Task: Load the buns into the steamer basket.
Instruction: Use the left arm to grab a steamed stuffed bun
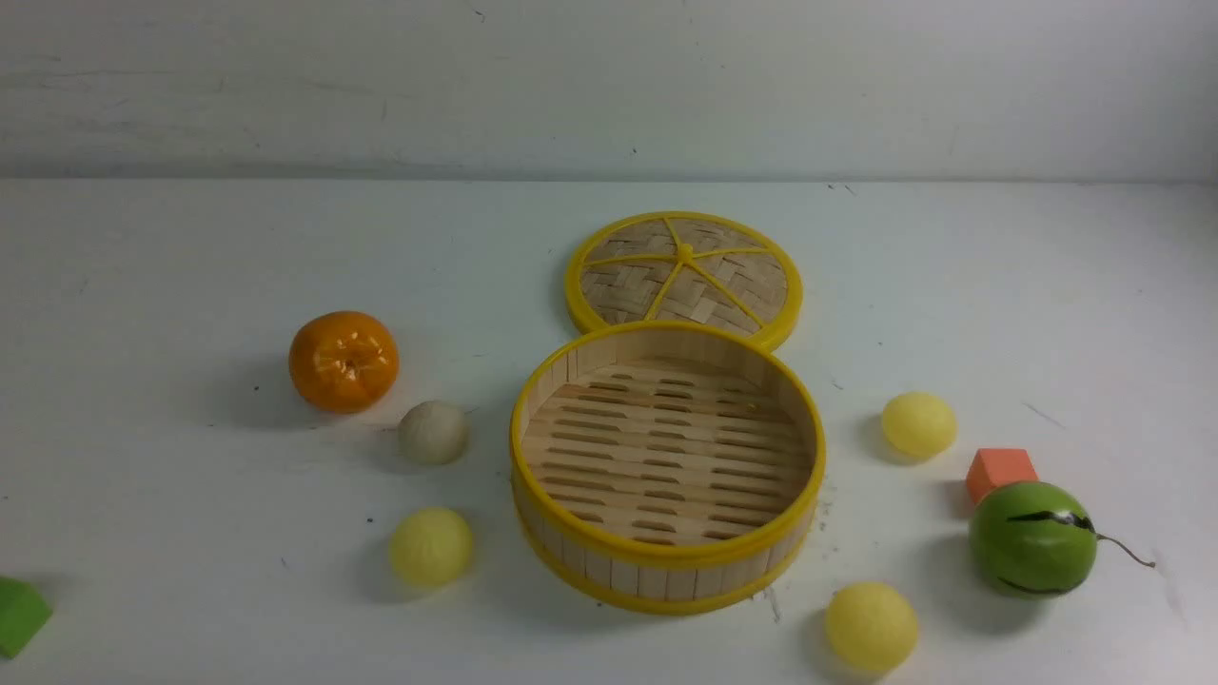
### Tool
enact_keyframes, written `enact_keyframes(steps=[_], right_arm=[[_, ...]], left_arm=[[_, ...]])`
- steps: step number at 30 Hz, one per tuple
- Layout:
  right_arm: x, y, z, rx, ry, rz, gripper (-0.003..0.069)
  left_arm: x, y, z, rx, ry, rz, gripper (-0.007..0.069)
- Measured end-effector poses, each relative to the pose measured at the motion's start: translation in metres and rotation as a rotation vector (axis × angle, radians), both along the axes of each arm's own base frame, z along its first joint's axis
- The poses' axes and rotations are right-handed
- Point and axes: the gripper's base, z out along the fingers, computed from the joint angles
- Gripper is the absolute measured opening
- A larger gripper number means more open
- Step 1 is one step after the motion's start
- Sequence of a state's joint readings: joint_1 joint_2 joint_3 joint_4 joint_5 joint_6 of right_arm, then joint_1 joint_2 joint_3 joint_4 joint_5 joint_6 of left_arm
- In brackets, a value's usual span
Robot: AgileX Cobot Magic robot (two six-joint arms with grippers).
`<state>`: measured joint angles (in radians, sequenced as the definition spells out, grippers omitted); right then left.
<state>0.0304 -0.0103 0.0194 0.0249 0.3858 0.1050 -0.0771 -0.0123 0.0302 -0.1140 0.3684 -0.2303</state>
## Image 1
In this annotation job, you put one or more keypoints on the orange toy block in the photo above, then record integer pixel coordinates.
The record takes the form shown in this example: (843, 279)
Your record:
(994, 467)

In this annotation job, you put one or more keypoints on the orange toy tangerine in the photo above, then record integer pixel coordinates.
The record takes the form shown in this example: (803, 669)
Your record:
(343, 362)

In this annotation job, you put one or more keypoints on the green toy watermelon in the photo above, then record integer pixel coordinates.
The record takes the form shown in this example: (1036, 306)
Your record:
(1035, 540)

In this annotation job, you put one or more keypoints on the woven bamboo steamer lid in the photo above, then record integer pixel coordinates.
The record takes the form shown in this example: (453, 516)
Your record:
(687, 267)

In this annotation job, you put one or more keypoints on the bamboo steamer tray yellow rim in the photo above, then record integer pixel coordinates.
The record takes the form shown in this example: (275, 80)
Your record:
(666, 467)

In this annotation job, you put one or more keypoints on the yellow bun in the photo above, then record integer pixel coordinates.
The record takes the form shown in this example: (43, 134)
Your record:
(918, 426)
(871, 627)
(431, 547)

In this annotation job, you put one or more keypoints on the green toy block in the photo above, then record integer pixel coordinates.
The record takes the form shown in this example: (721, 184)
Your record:
(23, 613)

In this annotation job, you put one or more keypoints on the white toy bun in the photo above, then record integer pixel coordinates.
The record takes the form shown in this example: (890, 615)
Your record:
(433, 433)

